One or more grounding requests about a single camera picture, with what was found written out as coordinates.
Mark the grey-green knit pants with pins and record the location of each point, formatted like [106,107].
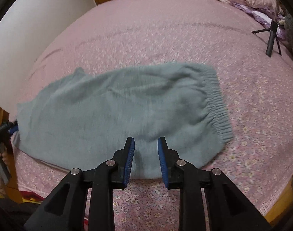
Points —
[81,120]

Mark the grey fuzzy blanket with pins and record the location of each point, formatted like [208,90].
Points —
[287,23]

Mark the black phone tripod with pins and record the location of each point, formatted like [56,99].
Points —
[272,30]

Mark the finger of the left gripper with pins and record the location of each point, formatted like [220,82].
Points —
[13,129]

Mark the pink floral bed sheet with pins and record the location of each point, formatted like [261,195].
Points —
[257,91]

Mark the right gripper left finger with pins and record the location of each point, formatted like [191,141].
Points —
[64,208]

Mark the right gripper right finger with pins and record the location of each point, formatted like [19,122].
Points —
[208,200]

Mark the purple pillow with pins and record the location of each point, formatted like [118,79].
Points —
[262,18]

